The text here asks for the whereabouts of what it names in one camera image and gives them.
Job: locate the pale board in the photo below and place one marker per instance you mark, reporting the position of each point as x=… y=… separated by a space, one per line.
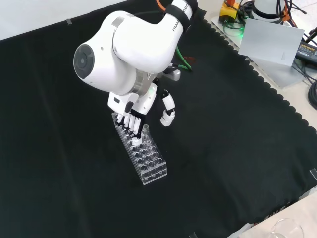
x=270 y=42

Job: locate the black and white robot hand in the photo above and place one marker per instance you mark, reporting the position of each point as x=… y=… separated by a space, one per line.
x=144 y=104

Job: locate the small clear cloth clip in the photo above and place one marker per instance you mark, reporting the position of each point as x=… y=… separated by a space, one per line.
x=313 y=174
x=69 y=22
x=193 y=235

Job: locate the clear glass test tube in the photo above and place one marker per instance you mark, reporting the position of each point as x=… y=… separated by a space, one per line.
x=146 y=131

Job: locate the black bench cloth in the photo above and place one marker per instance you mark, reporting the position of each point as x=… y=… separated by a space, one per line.
x=223 y=129

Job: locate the metal base plate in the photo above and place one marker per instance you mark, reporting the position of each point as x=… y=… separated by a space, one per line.
x=277 y=74

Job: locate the clear plastic test tube rack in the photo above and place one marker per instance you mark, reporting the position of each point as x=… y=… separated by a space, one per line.
x=148 y=158

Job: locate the yellow stop button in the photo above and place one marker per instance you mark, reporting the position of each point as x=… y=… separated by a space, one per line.
x=229 y=11

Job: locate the clear glass beaker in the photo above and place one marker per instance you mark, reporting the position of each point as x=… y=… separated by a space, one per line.
x=287 y=229

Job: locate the black power adapter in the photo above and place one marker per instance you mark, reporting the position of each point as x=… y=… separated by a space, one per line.
x=307 y=50

